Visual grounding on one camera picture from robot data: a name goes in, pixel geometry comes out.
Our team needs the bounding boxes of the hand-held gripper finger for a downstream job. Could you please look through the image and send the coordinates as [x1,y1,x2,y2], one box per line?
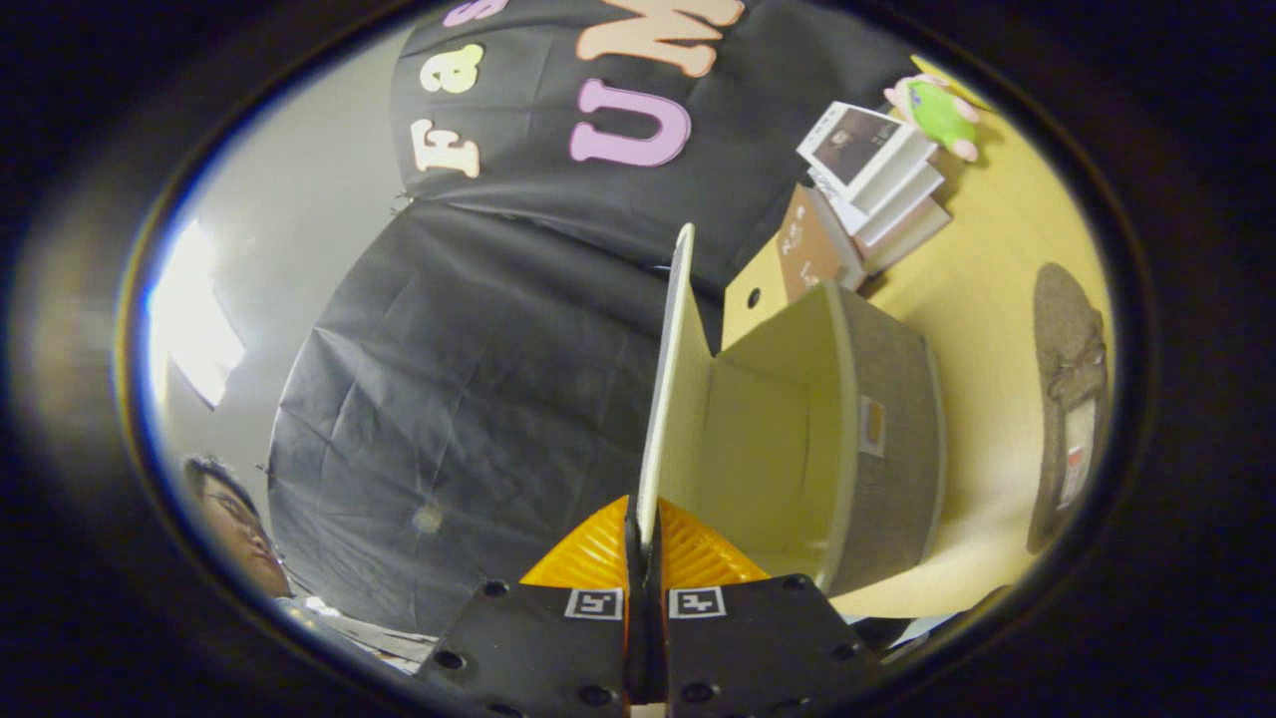
[646,499,883,718]
[417,496,646,718]

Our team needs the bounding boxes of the beige fabric storage box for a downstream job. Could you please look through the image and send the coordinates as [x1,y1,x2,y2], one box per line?
[636,224,946,597]

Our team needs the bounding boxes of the brown fuzzy shoe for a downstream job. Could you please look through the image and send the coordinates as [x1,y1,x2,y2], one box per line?
[1027,262,1110,554]

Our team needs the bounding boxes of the brown cover book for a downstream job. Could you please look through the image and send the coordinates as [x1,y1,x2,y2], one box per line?
[778,184,863,300]

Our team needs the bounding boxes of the white book with portrait cover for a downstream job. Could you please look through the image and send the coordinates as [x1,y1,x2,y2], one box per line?
[797,102,938,200]

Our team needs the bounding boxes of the green plush toy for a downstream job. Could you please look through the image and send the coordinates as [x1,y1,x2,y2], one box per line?
[884,73,983,163]

